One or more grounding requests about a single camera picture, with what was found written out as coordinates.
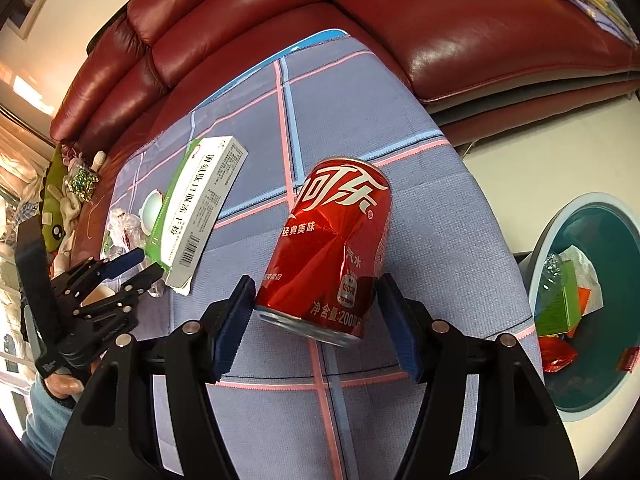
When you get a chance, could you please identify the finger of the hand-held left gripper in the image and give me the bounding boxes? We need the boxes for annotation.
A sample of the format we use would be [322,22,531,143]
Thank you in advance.
[52,247,147,295]
[74,265,167,320]

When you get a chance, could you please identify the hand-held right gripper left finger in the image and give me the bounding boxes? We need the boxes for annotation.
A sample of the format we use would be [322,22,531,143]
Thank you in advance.
[50,274,257,480]

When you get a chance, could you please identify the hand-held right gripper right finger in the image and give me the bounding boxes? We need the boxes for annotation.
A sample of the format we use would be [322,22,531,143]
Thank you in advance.
[375,272,581,480]

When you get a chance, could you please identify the white green medicine box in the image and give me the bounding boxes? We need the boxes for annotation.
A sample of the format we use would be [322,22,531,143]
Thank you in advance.
[149,135,249,297]

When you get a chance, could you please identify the red soda can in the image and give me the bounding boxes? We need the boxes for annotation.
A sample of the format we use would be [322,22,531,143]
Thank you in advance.
[255,156,391,348]

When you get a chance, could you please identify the teal trash bin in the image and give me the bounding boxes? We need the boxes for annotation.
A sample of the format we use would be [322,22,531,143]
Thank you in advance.
[515,191,640,423]

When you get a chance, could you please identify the person's left forearm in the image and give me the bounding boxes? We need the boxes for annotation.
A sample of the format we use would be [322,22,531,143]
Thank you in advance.
[22,375,76,466]

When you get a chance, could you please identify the person's left hand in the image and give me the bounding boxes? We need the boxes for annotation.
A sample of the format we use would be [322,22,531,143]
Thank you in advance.
[42,359,99,402]

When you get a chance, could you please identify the crumpled clear plastic wrapper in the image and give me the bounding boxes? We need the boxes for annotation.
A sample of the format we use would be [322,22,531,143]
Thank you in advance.
[102,207,146,261]

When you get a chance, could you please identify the sequin pouch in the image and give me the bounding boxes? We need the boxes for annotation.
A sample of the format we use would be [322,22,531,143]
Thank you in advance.
[67,169,101,202]

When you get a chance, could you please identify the green plush toy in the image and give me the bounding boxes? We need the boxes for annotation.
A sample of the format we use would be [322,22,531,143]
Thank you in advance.
[40,142,76,253]

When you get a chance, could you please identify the white plush toy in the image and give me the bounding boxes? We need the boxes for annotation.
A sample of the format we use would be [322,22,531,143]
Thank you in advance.
[60,151,108,223]

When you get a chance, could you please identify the clear plastic bottle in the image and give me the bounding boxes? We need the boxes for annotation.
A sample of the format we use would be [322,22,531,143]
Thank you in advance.
[542,252,571,292]

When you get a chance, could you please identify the green cardboard box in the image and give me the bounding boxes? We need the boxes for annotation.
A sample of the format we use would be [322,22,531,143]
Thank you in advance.
[535,260,583,336]

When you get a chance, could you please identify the crumpled white paper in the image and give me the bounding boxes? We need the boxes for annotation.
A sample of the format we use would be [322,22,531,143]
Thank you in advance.
[560,245,604,317]

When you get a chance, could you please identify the blue plaid blanket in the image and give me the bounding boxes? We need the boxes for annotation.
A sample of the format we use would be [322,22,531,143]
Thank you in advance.
[102,29,543,480]

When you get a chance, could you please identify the dark red leather sofa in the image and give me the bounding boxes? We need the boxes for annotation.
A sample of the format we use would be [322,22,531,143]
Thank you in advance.
[50,0,640,241]

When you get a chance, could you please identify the framed wall picture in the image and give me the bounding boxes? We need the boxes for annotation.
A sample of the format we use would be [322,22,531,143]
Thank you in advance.
[2,0,58,40]

